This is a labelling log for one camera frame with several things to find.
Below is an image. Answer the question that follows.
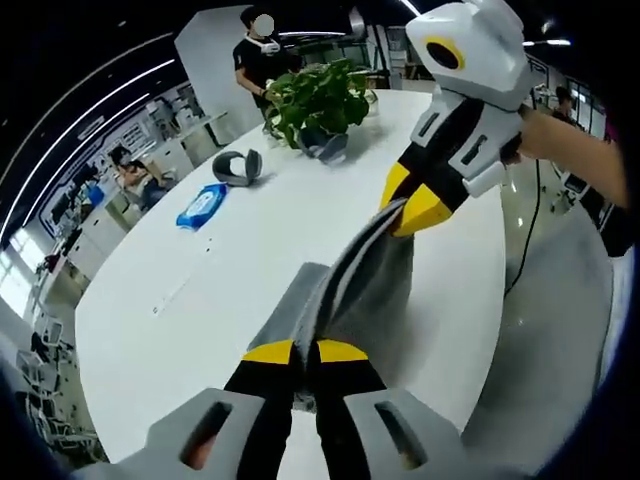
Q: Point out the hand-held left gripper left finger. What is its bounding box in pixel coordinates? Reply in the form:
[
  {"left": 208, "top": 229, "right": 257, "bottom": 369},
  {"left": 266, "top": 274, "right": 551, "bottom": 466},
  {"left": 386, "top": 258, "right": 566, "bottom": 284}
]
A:
[{"left": 69, "top": 338, "right": 297, "bottom": 480}]

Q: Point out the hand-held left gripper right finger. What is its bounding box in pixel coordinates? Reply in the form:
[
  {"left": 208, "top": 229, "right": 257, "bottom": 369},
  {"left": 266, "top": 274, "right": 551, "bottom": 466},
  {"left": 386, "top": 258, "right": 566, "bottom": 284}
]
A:
[{"left": 308, "top": 338, "right": 506, "bottom": 480}]

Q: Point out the grey towel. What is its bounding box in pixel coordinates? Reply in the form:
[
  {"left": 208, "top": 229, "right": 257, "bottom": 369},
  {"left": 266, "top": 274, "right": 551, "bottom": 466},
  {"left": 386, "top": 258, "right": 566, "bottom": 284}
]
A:
[{"left": 247, "top": 196, "right": 417, "bottom": 412}]

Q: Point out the green potted plant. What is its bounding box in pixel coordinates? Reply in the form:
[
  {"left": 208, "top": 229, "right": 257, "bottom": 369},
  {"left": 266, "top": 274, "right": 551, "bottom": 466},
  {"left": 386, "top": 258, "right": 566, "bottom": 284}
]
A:
[{"left": 263, "top": 58, "right": 372, "bottom": 150}]

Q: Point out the white neck-worn device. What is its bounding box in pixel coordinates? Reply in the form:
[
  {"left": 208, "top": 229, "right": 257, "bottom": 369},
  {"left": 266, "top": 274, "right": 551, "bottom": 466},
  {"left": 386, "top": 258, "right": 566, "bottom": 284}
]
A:
[{"left": 246, "top": 33, "right": 282, "bottom": 55}]

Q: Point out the blue wipes packet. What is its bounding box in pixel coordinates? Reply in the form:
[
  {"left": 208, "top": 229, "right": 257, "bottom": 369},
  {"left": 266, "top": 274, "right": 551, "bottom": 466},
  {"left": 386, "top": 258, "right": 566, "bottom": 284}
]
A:
[{"left": 175, "top": 181, "right": 230, "bottom": 233}]

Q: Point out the office chair with black jacket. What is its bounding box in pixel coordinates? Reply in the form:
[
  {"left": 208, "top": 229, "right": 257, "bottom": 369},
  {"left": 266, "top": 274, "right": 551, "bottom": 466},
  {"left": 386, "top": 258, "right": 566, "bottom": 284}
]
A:
[{"left": 27, "top": 319, "right": 69, "bottom": 364}]

